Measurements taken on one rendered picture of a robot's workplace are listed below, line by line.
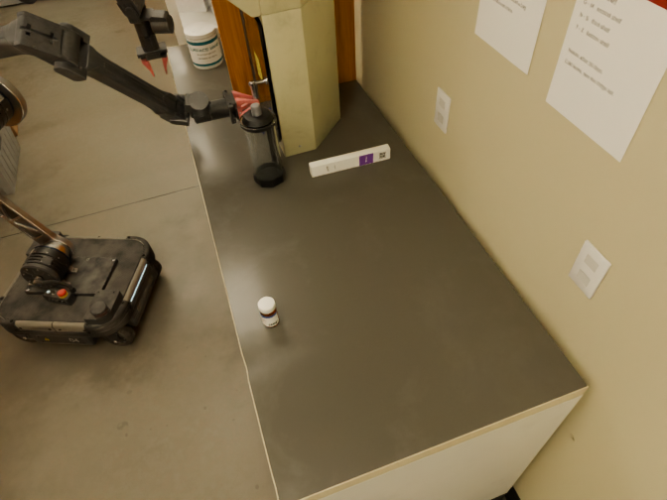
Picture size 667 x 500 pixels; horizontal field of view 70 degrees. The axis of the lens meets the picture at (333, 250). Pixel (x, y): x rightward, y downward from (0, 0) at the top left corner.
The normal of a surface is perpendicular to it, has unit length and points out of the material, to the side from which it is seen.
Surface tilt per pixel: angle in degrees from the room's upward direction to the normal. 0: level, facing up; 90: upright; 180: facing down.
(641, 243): 90
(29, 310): 0
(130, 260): 0
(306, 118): 90
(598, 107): 90
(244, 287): 0
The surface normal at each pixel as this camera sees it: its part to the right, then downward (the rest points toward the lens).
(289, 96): 0.33, 0.70
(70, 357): -0.06, -0.65
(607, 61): -0.94, 0.29
